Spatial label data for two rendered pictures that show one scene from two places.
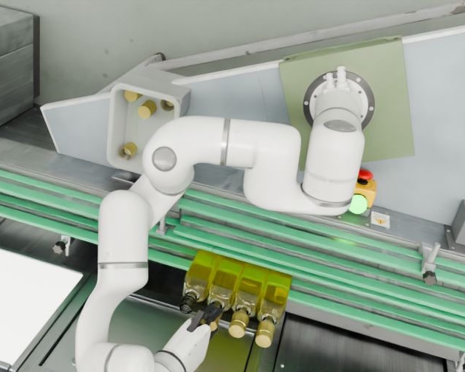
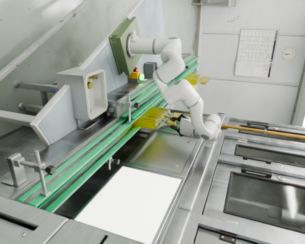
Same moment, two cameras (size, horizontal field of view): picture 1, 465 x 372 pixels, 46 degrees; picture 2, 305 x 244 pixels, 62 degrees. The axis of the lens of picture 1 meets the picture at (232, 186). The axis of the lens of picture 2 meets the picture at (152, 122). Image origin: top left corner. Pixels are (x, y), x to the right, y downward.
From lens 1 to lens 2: 1.52 m
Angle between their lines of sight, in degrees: 67
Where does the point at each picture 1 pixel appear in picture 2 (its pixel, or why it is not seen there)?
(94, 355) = (211, 126)
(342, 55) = (129, 27)
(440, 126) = not seen: hidden behind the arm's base
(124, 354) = (215, 116)
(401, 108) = not seen: hidden behind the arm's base
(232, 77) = (99, 54)
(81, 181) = (89, 136)
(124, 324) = (154, 156)
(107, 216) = (190, 87)
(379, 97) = not seen: hidden behind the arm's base
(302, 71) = (124, 38)
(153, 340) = (162, 149)
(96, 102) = (60, 100)
